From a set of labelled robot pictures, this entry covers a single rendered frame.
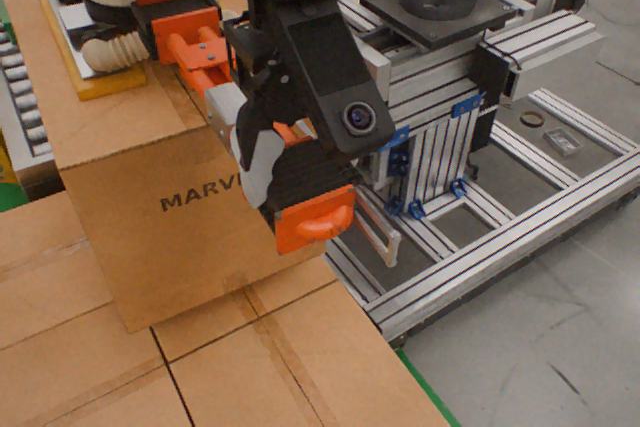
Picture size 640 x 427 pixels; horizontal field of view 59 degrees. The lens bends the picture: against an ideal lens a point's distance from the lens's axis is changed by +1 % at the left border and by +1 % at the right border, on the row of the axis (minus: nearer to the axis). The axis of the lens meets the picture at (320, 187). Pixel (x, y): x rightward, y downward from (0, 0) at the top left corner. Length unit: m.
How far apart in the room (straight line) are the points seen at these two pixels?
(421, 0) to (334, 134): 0.79
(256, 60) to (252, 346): 0.83
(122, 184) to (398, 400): 0.64
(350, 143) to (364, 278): 1.33
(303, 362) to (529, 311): 1.01
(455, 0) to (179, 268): 0.70
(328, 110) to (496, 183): 1.70
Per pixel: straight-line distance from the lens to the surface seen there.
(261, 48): 0.42
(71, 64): 0.95
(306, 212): 0.46
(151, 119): 0.83
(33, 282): 1.40
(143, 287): 0.99
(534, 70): 1.22
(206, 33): 0.73
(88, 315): 1.30
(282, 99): 0.42
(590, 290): 2.11
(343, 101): 0.36
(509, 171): 2.10
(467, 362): 1.82
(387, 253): 0.47
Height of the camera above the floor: 1.56
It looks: 44 degrees down
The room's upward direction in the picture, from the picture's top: straight up
